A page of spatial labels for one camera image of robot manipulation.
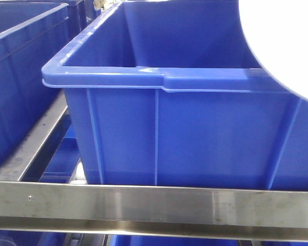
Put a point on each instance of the light blue plate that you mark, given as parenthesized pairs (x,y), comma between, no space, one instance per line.
(277,34)

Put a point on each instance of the blue plastic bin, middle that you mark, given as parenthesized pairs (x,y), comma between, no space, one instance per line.
(168,93)

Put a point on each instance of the blue plastic bin, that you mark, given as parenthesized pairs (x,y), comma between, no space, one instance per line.
(30,35)
(168,93)

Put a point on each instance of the blue plastic bin, left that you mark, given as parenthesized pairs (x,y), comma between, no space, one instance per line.
(30,35)

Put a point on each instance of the stainless steel shelf rail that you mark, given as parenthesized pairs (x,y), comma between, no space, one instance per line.
(139,210)

